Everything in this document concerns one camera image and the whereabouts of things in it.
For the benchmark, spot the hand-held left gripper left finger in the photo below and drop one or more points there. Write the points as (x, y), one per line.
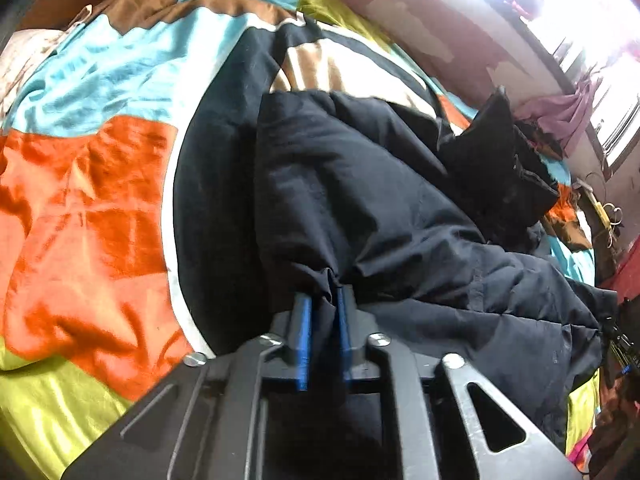
(303, 340)

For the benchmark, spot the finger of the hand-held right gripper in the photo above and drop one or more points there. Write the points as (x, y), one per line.
(619, 340)

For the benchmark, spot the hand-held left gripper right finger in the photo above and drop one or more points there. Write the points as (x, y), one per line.
(343, 330)

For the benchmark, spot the dark navy padded jacket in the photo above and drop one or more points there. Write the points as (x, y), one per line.
(400, 220)

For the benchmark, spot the cluttered side table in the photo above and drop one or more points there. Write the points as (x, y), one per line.
(600, 240)

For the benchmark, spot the pink tied curtain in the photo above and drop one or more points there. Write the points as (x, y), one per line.
(565, 115)

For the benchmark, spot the colourful patchwork bedspread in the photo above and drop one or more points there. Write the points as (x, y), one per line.
(100, 170)

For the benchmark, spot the pale floral pillow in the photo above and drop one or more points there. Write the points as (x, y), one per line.
(25, 60)

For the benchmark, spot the brown wooden headboard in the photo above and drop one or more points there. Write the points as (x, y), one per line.
(60, 7)

